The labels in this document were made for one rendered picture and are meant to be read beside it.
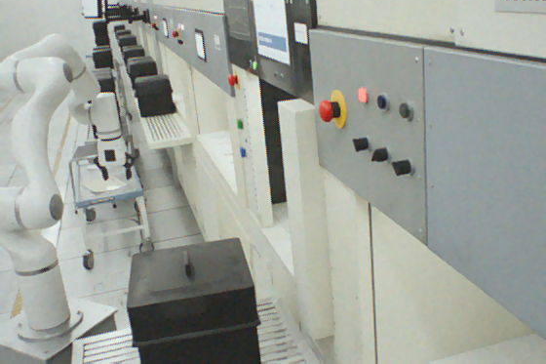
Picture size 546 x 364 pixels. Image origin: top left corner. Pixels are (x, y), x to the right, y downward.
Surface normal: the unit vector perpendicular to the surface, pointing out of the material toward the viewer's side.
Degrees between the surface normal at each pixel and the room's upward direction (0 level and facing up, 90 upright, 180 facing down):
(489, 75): 90
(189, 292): 0
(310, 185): 90
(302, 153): 90
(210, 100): 90
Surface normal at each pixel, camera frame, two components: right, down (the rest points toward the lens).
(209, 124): 0.26, 0.27
